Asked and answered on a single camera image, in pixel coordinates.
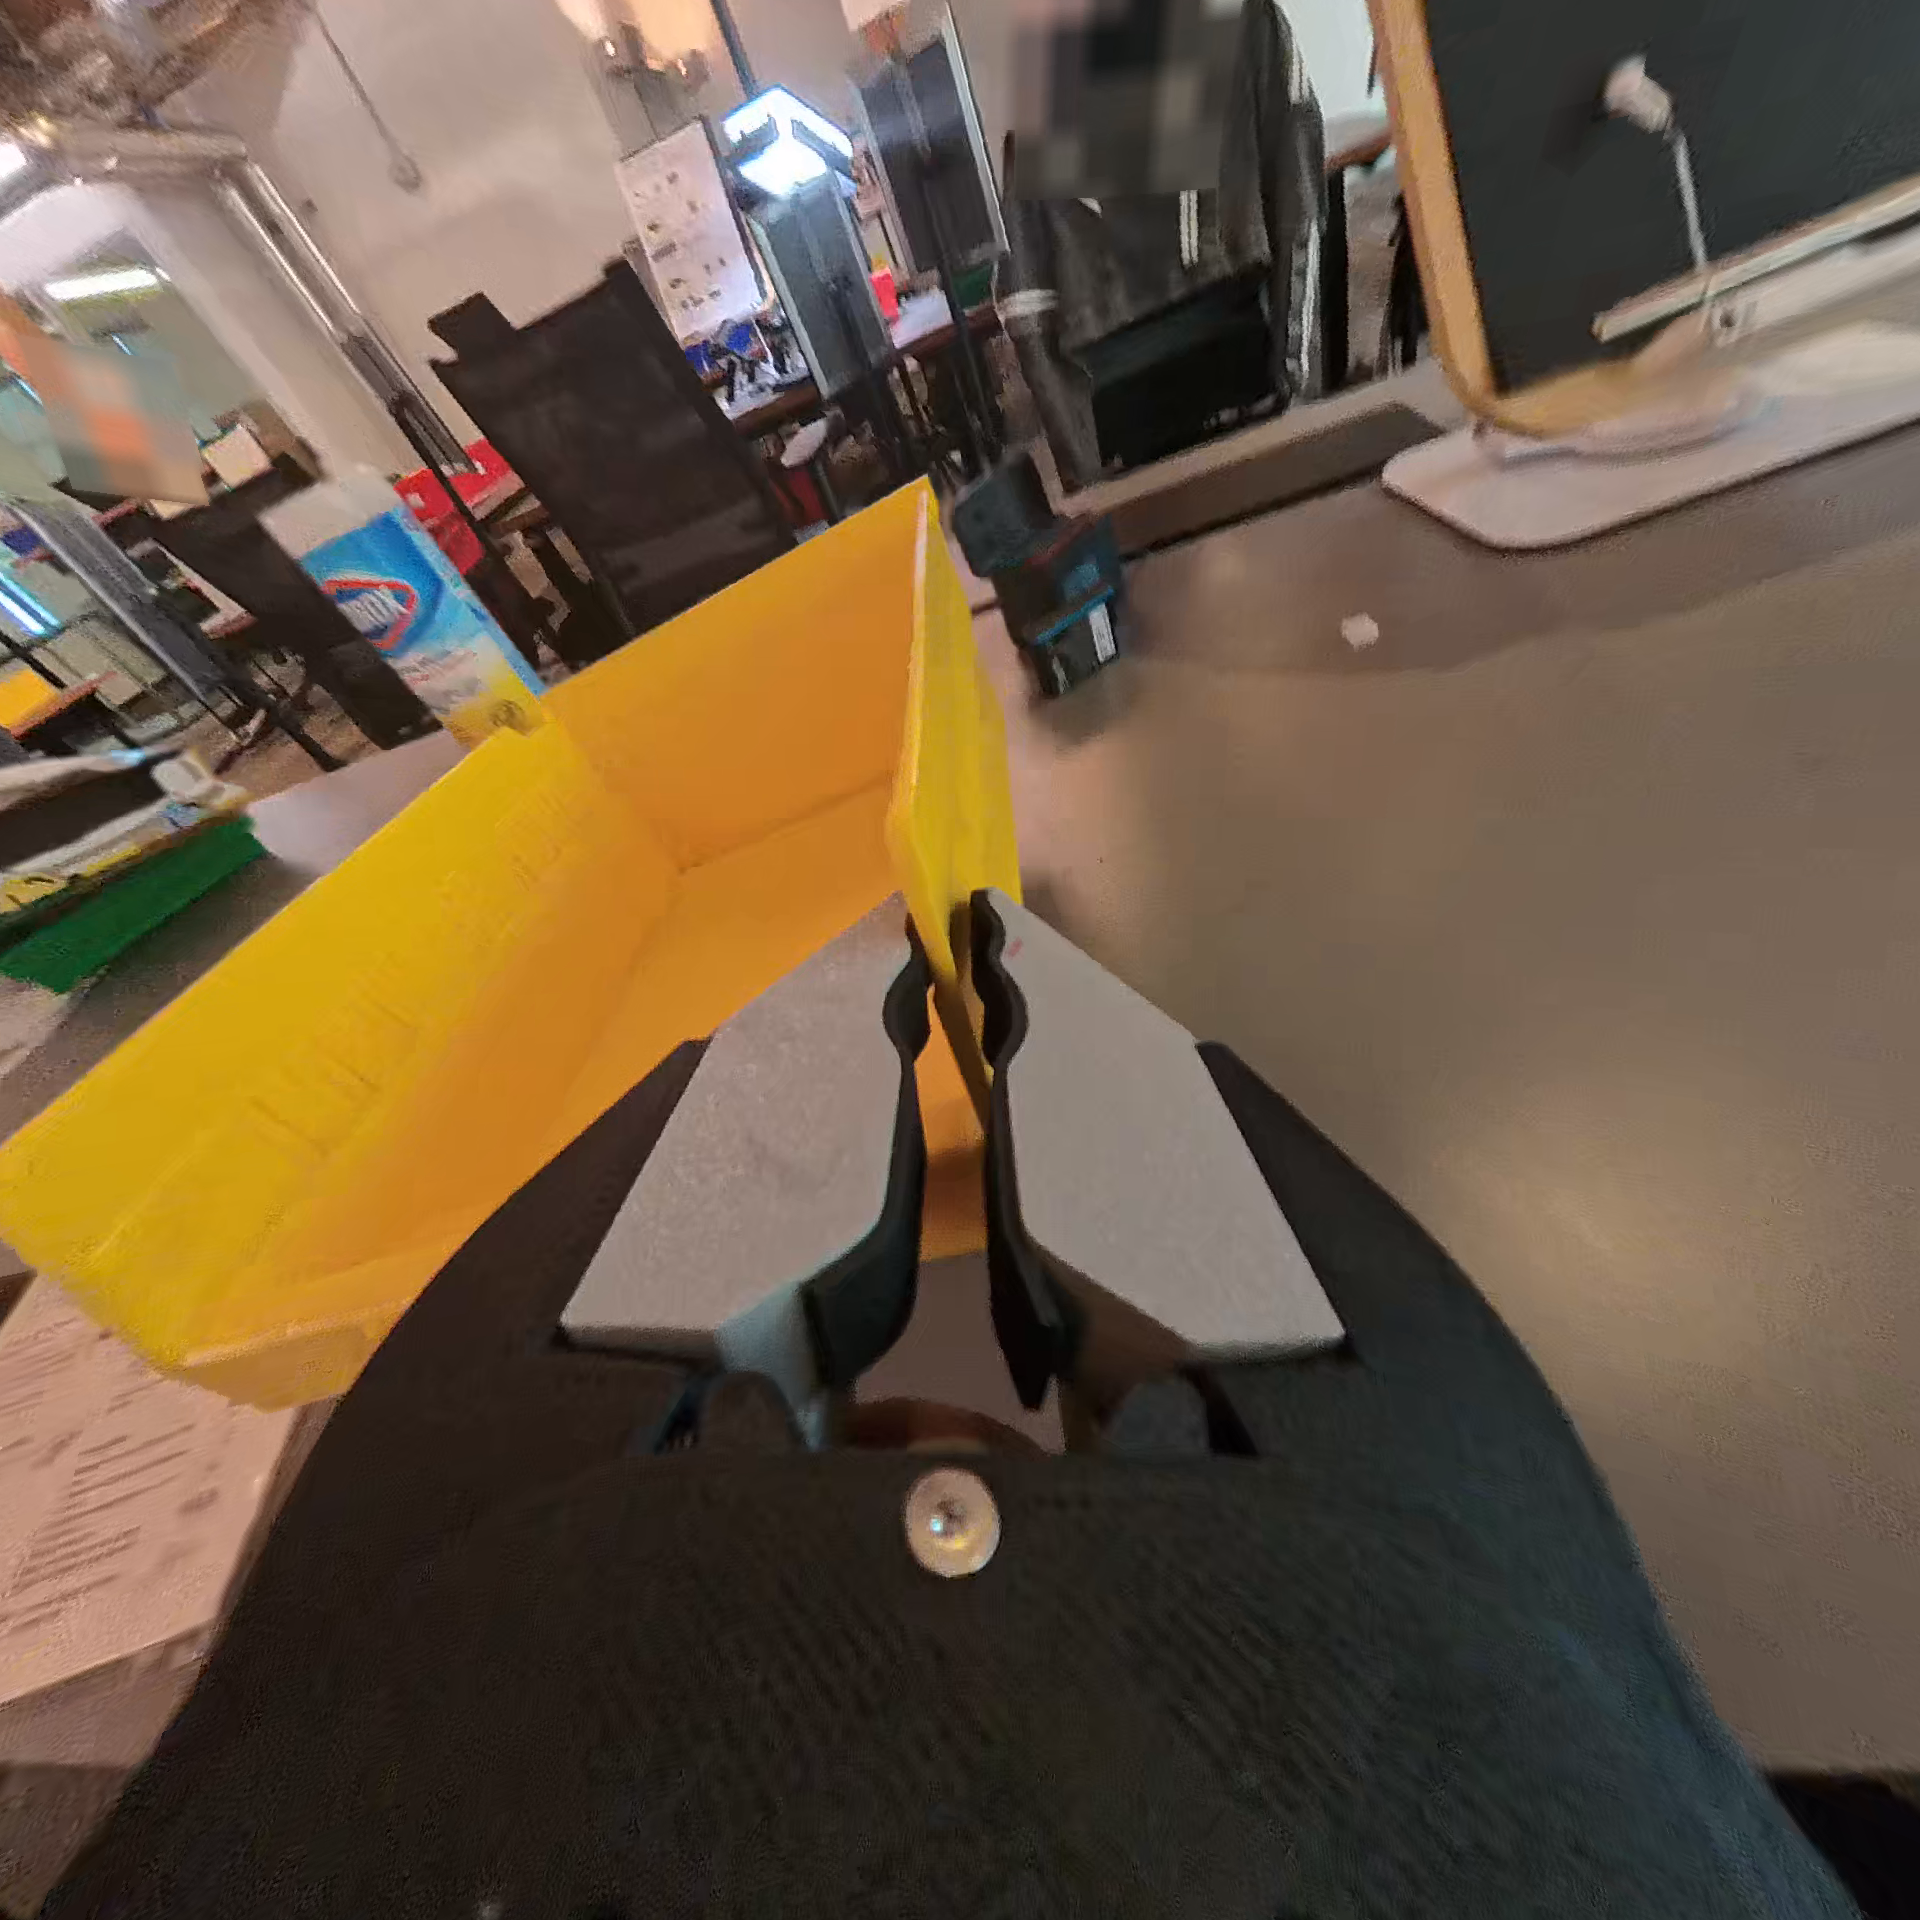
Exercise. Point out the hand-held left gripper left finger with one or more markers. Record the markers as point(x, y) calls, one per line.
point(764, 1187)

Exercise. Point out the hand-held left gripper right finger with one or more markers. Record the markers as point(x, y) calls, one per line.
point(1154, 1187)

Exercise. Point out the yellow plastic bin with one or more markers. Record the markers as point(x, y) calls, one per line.
point(452, 976)

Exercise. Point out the small black box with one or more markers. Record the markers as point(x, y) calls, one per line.
point(1087, 656)

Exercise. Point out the black device green lights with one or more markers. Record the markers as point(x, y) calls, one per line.
point(1050, 557)

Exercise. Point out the blue white wipes canister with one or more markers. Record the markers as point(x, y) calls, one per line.
point(407, 614)

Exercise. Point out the green plastic bin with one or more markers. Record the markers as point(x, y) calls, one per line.
point(119, 939)

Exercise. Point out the printed paper sheet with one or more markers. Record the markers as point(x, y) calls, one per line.
point(104, 1499)

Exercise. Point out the black office chair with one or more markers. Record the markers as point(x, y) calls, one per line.
point(597, 452)

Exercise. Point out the white stand base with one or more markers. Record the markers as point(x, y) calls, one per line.
point(1651, 465)

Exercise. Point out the lit grey kiosk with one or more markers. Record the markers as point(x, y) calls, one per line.
point(817, 269)

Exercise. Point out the black screen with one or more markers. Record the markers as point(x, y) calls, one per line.
point(933, 152)

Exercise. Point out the black book stand wooden edge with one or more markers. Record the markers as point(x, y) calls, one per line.
point(1800, 89)

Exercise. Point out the wall poster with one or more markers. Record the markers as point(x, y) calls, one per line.
point(685, 227)

